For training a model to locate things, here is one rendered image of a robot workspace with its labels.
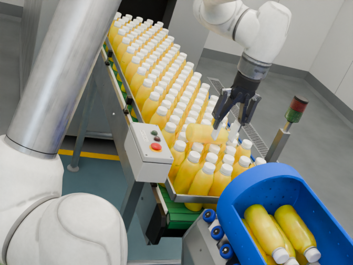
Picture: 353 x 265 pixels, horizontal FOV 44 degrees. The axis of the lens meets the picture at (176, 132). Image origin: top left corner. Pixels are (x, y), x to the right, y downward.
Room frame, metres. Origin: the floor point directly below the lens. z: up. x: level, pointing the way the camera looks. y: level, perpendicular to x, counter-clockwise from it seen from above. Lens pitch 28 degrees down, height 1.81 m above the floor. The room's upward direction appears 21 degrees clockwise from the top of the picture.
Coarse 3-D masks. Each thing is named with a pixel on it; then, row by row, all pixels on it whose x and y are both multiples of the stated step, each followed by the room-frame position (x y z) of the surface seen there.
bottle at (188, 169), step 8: (184, 160) 1.27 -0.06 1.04; (184, 168) 1.25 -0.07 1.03; (192, 168) 1.25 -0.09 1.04; (176, 176) 1.27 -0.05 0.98; (184, 176) 1.25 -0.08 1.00; (192, 176) 1.25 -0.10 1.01; (176, 184) 1.26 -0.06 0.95; (184, 184) 1.25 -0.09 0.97; (176, 192) 1.25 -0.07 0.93; (184, 192) 1.25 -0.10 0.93
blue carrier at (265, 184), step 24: (264, 168) 1.09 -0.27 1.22; (288, 168) 1.12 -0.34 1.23; (240, 192) 1.03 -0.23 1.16; (264, 192) 1.13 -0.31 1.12; (288, 192) 1.17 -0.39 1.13; (312, 192) 1.06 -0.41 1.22; (240, 216) 1.11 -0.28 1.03; (312, 216) 1.11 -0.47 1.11; (240, 240) 0.93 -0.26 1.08; (336, 240) 1.01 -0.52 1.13; (264, 264) 0.83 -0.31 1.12; (336, 264) 0.98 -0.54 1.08
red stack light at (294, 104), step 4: (292, 100) 1.69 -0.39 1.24; (296, 100) 1.67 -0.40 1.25; (292, 104) 1.68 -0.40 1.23; (296, 104) 1.66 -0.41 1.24; (300, 104) 1.66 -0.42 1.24; (304, 104) 1.66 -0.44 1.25; (292, 108) 1.67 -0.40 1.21; (296, 108) 1.66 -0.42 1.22; (300, 108) 1.66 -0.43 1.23; (304, 108) 1.67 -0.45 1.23; (300, 112) 1.66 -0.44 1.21
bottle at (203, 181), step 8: (200, 176) 1.22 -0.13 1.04; (208, 176) 1.22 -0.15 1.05; (192, 184) 1.23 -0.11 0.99; (200, 184) 1.21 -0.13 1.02; (208, 184) 1.22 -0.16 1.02; (192, 192) 1.22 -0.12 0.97; (200, 192) 1.21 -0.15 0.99; (208, 192) 1.23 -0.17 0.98; (192, 208) 1.21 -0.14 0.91; (200, 208) 1.22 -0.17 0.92
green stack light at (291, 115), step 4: (288, 108) 1.69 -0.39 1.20; (288, 112) 1.67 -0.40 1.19; (292, 112) 1.66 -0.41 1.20; (296, 112) 1.66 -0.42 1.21; (288, 116) 1.67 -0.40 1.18; (292, 116) 1.66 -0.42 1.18; (296, 116) 1.66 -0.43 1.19; (300, 116) 1.67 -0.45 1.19; (292, 120) 1.66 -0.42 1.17; (296, 120) 1.66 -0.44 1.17
